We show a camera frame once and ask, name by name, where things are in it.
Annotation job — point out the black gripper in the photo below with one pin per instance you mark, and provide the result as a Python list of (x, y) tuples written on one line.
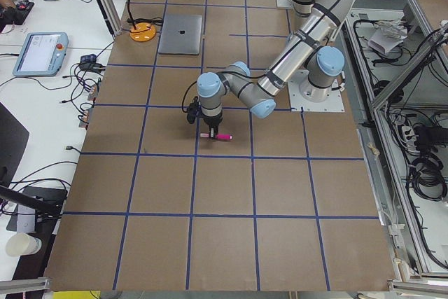
[(213, 122)]

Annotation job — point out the pink marker pen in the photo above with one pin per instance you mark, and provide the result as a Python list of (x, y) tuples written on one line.
[(224, 136)]

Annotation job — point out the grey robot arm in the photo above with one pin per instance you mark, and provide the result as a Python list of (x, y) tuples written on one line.
[(315, 20)]

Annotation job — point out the silver laptop notebook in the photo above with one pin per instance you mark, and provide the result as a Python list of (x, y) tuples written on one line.
[(181, 35)]

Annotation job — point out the blue teach pendant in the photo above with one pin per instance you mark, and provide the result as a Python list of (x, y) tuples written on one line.
[(42, 54)]

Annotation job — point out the white paper cup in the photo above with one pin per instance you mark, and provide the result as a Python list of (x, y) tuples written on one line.
[(22, 244)]

